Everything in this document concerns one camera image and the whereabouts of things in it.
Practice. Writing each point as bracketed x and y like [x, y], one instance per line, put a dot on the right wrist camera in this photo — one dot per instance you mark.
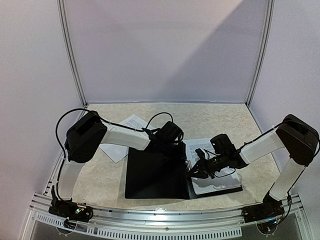
[200, 154]

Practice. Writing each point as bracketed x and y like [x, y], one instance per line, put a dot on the right aluminium frame post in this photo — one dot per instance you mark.
[262, 51]

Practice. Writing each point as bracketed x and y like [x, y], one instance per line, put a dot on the perforated white cable tray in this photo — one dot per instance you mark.
[52, 228]

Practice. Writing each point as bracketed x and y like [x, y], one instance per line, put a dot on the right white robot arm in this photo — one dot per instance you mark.
[294, 137]

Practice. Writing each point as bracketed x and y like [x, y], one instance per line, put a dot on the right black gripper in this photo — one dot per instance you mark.
[205, 165]

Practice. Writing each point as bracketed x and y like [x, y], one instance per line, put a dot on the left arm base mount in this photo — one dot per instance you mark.
[70, 210]

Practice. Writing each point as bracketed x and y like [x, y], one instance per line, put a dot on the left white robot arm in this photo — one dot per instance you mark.
[89, 132]

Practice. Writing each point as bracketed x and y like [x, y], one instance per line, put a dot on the printed paper stack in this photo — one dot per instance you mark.
[118, 139]

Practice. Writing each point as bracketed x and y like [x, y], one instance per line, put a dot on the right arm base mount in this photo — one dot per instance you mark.
[268, 209]

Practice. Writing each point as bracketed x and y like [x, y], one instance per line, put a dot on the black file folder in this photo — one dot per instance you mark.
[156, 176]

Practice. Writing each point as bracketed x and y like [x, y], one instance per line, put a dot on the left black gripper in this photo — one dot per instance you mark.
[181, 153]

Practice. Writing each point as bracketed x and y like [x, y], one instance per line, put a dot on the curved aluminium rail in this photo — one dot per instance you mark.
[221, 216]

